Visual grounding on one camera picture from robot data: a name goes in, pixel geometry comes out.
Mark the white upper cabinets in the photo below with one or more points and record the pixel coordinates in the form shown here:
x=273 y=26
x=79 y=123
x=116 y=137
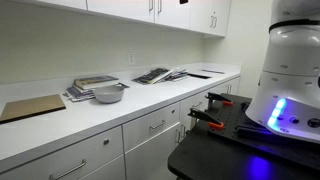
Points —
x=204 y=16

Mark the black robot table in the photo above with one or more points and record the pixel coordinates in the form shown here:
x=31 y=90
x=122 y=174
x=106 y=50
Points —
x=200 y=156

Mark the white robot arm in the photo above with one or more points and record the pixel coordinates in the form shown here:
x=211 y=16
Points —
x=287 y=101

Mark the thin flat paper strip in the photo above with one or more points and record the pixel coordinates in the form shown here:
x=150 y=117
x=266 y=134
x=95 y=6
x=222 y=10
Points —
x=211 y=71

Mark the brown cardboard sheet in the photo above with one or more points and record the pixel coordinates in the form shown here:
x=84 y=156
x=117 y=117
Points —
x=21 y=109

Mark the white lower drawer cabinets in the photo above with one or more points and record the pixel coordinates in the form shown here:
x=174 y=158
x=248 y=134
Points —
x=127 y=140

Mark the stack of books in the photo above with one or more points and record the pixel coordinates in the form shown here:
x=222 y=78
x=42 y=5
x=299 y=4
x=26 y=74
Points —
x=83 y=88

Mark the rear black orange clamp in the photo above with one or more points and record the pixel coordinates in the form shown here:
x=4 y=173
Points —
x=217 y=97

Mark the white wall outlet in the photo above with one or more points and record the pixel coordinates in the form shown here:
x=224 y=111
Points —
x=131 y=59

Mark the pile of dark magazines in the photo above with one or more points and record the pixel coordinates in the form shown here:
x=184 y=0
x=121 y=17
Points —
x=160 y=75

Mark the grey bowl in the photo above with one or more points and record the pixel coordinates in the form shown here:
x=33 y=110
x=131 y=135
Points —
x=109 y=94

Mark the front black orange clamp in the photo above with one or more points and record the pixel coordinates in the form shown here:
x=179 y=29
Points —
x=197 y=114

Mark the black orange clamp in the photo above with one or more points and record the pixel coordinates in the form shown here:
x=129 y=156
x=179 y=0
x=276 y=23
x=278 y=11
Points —
x=197 y=114
x=217 y=97

